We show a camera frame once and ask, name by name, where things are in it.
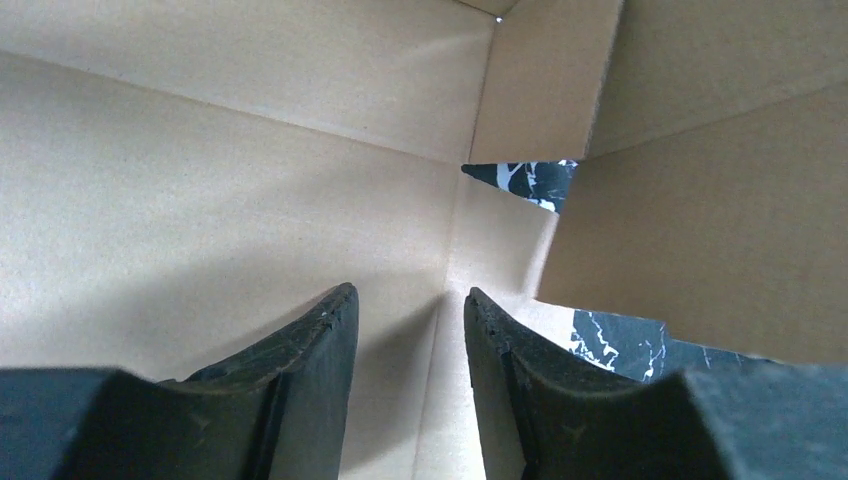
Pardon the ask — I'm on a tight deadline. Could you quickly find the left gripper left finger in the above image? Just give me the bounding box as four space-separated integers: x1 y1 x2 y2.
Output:
1 283 359 479

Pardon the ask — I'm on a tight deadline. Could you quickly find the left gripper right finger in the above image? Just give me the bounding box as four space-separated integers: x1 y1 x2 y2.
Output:
464 288 847 479

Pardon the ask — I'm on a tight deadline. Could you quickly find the brown cardboard box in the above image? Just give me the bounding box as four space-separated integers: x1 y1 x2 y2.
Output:
1 1 847 479

